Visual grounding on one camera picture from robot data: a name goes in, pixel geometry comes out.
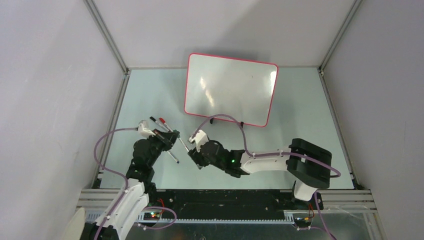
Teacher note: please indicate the blue whiteboard marker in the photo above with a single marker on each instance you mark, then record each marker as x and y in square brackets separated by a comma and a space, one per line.
[173, 157]

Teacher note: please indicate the red whiteboard marker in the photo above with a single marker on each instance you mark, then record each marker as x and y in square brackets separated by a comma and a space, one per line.
[165, 124]

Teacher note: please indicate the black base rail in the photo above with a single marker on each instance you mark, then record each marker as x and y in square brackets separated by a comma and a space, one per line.
[229, 204]

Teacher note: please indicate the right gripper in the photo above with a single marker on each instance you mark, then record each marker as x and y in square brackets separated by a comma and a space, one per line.
[197, 157]

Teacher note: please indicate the aluminium frame front rail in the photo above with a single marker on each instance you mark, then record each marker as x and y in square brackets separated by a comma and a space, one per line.
[334, 200]

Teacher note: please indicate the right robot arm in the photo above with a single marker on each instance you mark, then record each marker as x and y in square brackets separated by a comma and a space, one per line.
[307, 162]

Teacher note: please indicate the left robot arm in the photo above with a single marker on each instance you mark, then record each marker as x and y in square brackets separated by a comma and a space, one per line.
[138, 190]

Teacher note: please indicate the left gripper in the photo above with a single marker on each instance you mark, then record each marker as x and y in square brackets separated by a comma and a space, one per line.
[168, 139]

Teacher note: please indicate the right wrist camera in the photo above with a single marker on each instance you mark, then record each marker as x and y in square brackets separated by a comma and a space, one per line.
[199, 138]

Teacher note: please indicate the black whiteboard marker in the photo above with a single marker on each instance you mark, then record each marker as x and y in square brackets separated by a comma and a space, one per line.
[158, 123]

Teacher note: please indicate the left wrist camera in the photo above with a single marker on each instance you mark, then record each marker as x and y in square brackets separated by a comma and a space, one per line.
[144, 130]

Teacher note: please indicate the pink framed whiteboard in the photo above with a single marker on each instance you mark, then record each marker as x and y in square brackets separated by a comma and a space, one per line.
[219, 85]

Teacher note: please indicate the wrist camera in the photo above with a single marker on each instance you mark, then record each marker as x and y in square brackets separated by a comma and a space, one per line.
[199, 138]
[144, 130]

